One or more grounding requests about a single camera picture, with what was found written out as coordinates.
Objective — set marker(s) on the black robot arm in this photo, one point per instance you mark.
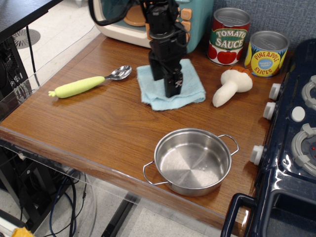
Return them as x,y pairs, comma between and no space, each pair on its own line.
159,15

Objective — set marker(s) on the clear acrylic table guard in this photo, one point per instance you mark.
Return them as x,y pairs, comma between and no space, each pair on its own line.
94,132

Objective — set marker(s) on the black desk at left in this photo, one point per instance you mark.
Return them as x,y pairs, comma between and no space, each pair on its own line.
17,14

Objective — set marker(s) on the toy microwave oven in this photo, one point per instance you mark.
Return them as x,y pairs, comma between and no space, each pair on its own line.
124,20

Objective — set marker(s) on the pineapple slices can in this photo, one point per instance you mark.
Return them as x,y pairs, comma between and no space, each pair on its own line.
266,53

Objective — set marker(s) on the light blue cloth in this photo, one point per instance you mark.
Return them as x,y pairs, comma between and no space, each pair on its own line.
153,91

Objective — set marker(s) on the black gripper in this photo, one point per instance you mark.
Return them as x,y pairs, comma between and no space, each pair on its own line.
167,50

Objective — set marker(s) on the white stove knob upper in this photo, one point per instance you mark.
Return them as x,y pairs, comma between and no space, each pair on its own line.
274,91

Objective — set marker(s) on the plush mushroom toy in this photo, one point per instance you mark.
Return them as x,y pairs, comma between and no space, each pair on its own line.
235,79

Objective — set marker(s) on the white stove knob lower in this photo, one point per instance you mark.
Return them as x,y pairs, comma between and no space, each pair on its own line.
256,154

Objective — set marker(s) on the white stove knob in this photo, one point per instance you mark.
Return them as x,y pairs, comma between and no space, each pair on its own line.
269,110
256,154
274,91

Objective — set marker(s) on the white stove knob middle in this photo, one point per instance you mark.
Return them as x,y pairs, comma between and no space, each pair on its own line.
269,110

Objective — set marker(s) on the spoon with green carrot handle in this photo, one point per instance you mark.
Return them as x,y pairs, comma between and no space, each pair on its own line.
83,85

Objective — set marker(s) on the tomato sauce can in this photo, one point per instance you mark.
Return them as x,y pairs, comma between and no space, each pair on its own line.
228,34

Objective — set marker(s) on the dark blue toy stove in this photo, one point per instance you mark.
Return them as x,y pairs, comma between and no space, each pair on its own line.
284,204

